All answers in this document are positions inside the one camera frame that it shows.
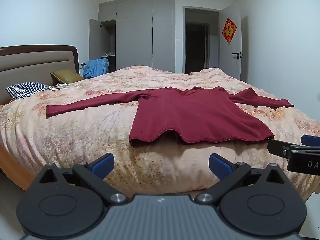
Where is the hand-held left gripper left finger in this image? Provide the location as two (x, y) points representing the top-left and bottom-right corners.
(37, 152), (129, 206)

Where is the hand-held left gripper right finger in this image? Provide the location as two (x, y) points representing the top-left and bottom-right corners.
(194, 153), (288, 204)

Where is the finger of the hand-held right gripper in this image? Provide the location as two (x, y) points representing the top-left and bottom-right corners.
(301, 134), (320, 147)
(267, 139), (300, 159)

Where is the dark red sweater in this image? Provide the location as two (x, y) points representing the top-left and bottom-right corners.
(46, 86), (295, 147)

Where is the floral peach blanket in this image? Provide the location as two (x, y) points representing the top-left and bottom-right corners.
(0, 66), (320, 201)

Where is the olive green pillow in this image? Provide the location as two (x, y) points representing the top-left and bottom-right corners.
(50, 69), (85, 86)

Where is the blue cloth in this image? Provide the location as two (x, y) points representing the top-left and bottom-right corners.
(82, 58), (110, 79)

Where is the white door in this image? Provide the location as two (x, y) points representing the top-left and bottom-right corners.
(219, 2), (242, 81)

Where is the black white houndstooth pillow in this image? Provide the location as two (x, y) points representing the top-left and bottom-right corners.
(5, 82), (55, 101)

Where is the padded brown headboard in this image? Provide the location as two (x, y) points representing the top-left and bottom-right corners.
(0, 45), (84, 192)

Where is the red diamond door decoration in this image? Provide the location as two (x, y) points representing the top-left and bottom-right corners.
(222, 17), (237, 45)

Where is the grey wardrobe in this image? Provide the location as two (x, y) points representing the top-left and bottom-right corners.
(89, 0), (176, 74)

